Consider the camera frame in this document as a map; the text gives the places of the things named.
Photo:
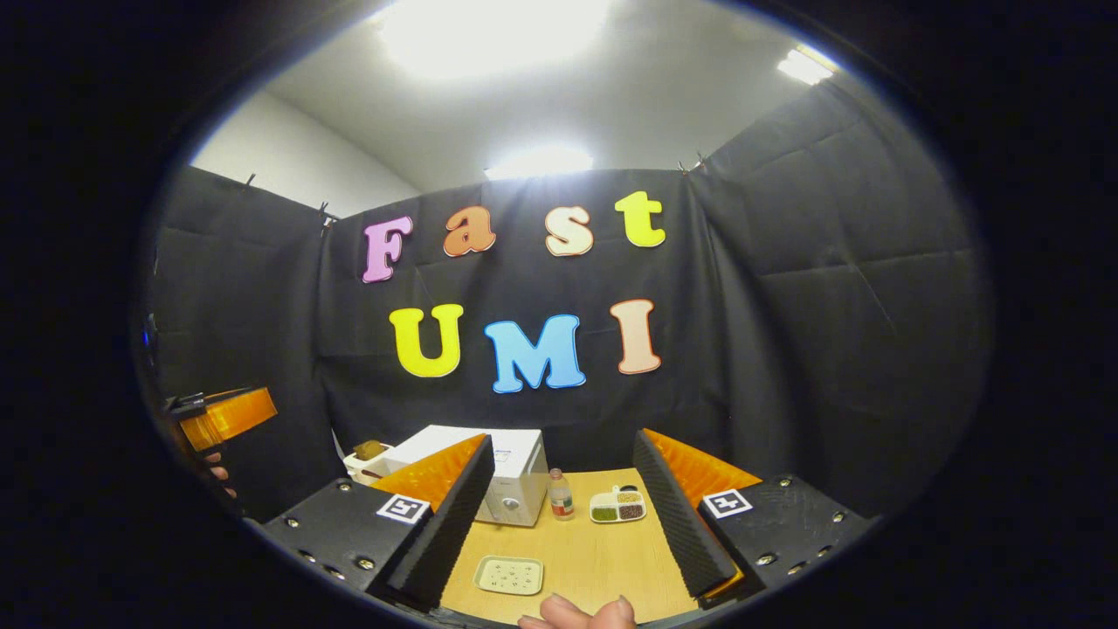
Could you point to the pale green rectangular tray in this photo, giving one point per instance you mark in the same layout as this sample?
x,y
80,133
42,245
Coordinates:
x,y
508,575

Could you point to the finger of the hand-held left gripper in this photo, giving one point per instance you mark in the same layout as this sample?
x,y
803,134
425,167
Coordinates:
x,y
231,415

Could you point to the large round ceiling light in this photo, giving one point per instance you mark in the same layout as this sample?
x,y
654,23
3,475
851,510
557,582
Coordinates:
x,y
489,35

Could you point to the white microwave oven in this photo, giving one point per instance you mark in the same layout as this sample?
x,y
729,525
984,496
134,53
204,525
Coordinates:
x,y
515,472

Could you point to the brown bread slice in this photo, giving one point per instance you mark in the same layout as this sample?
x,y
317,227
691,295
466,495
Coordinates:
x,y
371,450

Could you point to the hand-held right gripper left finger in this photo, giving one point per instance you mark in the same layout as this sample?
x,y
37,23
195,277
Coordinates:
x,y
450,524

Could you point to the long strip ceiling light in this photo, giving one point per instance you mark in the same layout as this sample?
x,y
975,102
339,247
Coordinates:
x,y
539,163

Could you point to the black backdrop cloth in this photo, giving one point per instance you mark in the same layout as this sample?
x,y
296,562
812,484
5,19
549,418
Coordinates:
x,y
786,306

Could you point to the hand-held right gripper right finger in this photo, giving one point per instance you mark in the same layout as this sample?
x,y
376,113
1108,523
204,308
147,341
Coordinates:
x,y
677,515

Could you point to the small rectangular ceiling light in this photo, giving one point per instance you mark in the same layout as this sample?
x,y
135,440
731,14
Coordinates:
x,y
808,65

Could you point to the divided dish of beans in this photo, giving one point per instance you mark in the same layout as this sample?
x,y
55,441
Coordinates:
x,y
617,505

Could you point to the small clear bottle red label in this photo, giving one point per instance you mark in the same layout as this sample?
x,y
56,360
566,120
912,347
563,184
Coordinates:
x,y
561,498

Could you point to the white toaster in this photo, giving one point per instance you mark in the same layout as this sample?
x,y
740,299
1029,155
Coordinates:
x,y
362,472

